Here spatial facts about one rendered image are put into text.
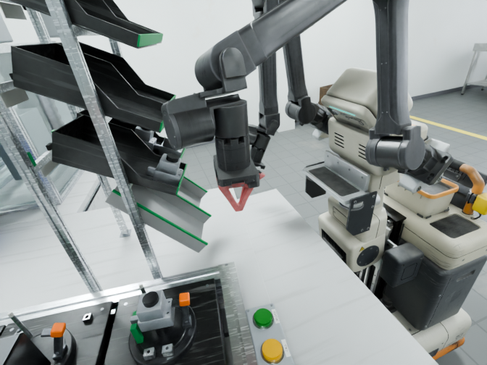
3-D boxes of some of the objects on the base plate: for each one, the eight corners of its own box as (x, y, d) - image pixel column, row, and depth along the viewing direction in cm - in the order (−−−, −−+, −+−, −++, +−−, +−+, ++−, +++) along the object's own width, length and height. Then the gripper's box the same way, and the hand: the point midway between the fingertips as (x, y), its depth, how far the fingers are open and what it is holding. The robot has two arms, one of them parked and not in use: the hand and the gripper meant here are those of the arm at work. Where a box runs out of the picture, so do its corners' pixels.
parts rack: (174, 221, 108) (105, -20, 68) (170, 297, 77) (40, -66, 37) (121, 231, 106) (17, -14, 65) (96, 313, 74) (-135, -57, 34)
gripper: (259, 140, 39) (262, 223, 46) (246, 122, 47) (250, 194, 55) (213, 146, 38) (225, 230, 45) (208, 126, 46) (218, 199, 54)
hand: (238, 206), depth 50 cm, fingers closed
